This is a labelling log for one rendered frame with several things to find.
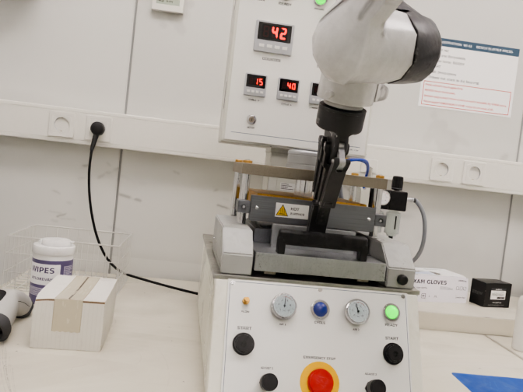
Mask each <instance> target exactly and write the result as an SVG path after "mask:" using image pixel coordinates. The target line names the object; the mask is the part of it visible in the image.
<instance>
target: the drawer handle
mask: <svg viewBox="0 0 523 392"><path fill-rule="evenodd" d="M286 245H291V246H299V247H316V248H324V249H333V250H348V251H357V256H356V259H357V260H359V261H364V262H365V261H367V251H368V246H367V245H368V239H367V238H366V237H364V236H350V235H342V234H334V233H319V232H311V231H303V230H295V229H280V230H279V233H278V236H277V243H276V253H277V254H285V248H286Z"/></svg>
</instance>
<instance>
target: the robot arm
mask: <svg viewBox="0 0 523 392"><path fill-rule="evenodd" d="M441 47H442V39H441V34H440V32H439V29H438V28H437V25H436V23H435V22H434V21H433V20H432V19H430V18H428V17H425V16H422V15H421V14H420V13H418V12H417V11H416V10H415V9H414V8H412V7H411V6H410V5H408V4H407V3H405V2H404V1H403V0H337V1H336V2H335V3H334V4H333V5H332V6H331V7H330V8H329V9H328V10H327V11H326V12H325V13H324V15H323V16H322V17H321V18H320V19H319V22H318V24H317V27H316V29H315V31H314V34H313V36H312V52H313V56H314V59H315V61H316V62H317V64H318V67H319V68H320V70H321V78H320V82H319V85H318V92H317V95H318V97H320V98H322V99H324V100H322V101H320V102H319V106H318V113H317V117H316V125H317V126H318V127H319V128H321V129H323V130H325V135H319V137H318V154H317V160H316V166H315V171H314V181H313V187H312V191H313V192H314V195H313V198H314V200H313V201H312V205H311V212H310V215H309V219H308V224H307V230H306V231H311V232H319V233H325V231H326V228H327V224H328V217H329V214H330V210H331V208H335V205H336V202H337V200H338V196H339V192H340V190H341V187H342V183H343V181H344V178H345V175H346V171H347V170H348V169H349V166H350V164H351V162H350V159H346V156H347V155H348V153H349V137H350V136H351V135H358V134H359V133H360V132H361V131H362V130H363V124H364V121H365V117H366V113H367V111H366V110H365V109H364V107H370V106H372V105H373V102H378V101H382V100H386V99H387V97H388V91H389V88H388V87H387V86H386V85H385V83H387V84H410V83H417V82H422V81H423V80H424V79H425V78H426V77H427V76H428V75H430V74H431V73H432V72H433V70H434V69H435V67H436V65H437V63H438V61H439V59H440V57H441Z"/></svg>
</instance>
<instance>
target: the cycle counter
mask: <svg viewBox="0 0 523 392"><path fill-rule="evenodd" d="M288 28H289V27H284V26H275V25H269V24H264V23H263V25H262V32H261V38H267V39H273V40H282V41H287V35H288Z"/></svg>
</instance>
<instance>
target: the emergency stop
mask: <svg viewBox="0 0 523 392"><path fill-rule="evenodd" d="M307 386H308V389H309V391H310V392H331V391H332V389H333V386H334V381H333V378H332V375H331V374H330V372H328V371H327V370H325V369H315V370H313V371H312V372H311V373H310V374H309V376H308V378H307Z"/></svg>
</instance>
